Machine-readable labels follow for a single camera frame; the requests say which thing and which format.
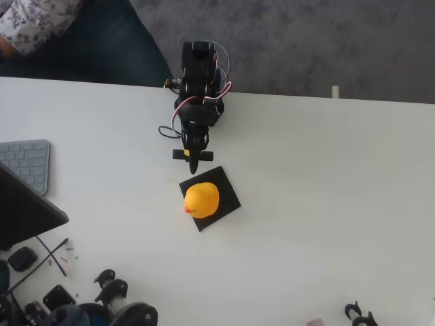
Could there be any dark blue round cap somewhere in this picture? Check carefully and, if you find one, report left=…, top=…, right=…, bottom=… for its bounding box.
left=43, top=304, right=92, bottom=326

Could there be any grey keyboard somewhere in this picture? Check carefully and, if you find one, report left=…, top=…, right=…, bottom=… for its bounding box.
left=0, top=139, right=51, bottom=196

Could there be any black circuit board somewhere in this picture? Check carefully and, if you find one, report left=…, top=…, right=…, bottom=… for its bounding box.
left=22, top=300, right=48, bottom=326

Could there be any thin black stick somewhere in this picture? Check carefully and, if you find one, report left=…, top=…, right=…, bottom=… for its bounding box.
left=5, top=237, right=69, bottom=295
left=35, top=235, right=68, bottom=277

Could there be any blue round part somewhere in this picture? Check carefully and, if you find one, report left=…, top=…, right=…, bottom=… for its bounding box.
left=80, top=302, right=112, bottom=326

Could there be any black square pad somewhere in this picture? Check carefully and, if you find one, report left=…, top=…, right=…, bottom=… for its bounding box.
left=179, top=165, right=241, bottom=233

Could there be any white red elbow cable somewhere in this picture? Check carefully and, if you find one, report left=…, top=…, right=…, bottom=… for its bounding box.
left=203, top=42, right=233, bottom=105

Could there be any black tangled part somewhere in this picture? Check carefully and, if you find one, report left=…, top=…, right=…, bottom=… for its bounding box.
left=0, top=294, right=18, bottom=326

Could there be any yellow rubber duck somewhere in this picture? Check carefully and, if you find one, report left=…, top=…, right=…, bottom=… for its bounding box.
left=184, top=182, right=221, bottom=219

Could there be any white red wrist cable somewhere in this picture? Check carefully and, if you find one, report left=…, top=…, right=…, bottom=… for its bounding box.
left=169, top=96, right=196, bottom=135

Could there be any black square mounting plate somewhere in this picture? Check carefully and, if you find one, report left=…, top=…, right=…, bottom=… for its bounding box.
left=42, top=284, right=76, bottom=312

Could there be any small black pouch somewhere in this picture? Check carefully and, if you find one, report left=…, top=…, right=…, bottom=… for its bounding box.
left=7, top=247, right=38, bottom=272

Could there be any black clamp with silver rod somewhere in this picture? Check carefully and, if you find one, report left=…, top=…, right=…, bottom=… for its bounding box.
left=94, top=269, right=159, bottom=326

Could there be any small black clamp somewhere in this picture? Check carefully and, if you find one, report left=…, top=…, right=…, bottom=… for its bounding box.
left=345, top=300, right=379, bottom=326

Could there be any person's forearm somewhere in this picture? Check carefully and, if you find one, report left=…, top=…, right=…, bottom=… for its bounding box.
left=0, top=33, right=20, bottom=57

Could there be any dark round object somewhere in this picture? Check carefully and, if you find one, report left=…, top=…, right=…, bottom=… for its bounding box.
left=0, top=259, right=11, bottom=295

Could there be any person in jeans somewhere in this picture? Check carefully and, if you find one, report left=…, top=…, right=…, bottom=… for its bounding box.
left=0, top=0, right=174, bottom=88

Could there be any white floral shirt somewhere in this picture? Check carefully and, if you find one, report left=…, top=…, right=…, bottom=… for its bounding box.
left=0, top=0, right=84, bottom=56

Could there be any black camera cable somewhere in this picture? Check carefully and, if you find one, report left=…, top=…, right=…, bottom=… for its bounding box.
left=158, top=125, right=184, bottom=139

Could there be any brass and black plug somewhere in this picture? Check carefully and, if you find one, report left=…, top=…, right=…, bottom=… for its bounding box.
left=164, top=77, right=184, bottom=92

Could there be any black laptop screen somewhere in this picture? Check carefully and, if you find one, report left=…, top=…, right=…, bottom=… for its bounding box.
left=0, top=162, right=70, bottom=251

